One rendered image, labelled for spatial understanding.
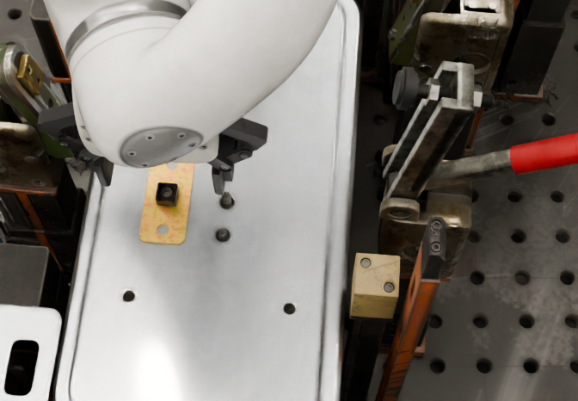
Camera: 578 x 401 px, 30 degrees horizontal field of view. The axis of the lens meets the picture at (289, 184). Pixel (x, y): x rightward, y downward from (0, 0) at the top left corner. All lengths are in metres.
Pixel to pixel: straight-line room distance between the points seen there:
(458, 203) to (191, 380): 0.25
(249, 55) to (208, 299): 0.36
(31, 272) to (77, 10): 0.37
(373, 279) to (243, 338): 0.12
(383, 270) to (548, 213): 0.48
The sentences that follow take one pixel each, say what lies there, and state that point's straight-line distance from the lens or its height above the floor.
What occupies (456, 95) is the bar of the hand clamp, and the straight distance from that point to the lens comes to 0.71.
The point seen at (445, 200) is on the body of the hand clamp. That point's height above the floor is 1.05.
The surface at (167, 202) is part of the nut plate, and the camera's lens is 0.90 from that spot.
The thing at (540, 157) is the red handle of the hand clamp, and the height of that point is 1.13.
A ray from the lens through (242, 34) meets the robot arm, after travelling 0.54.
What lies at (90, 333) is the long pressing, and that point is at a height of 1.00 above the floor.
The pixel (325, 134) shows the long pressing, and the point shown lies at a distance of 0.93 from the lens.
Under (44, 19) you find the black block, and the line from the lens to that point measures 1.03.
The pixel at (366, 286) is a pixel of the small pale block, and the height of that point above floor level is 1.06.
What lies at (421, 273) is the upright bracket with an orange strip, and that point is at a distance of 0.71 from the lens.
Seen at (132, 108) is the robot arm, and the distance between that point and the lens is 0.57.
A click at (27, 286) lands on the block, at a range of 0.92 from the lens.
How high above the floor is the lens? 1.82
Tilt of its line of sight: 65 degrees down
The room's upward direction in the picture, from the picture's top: straight up
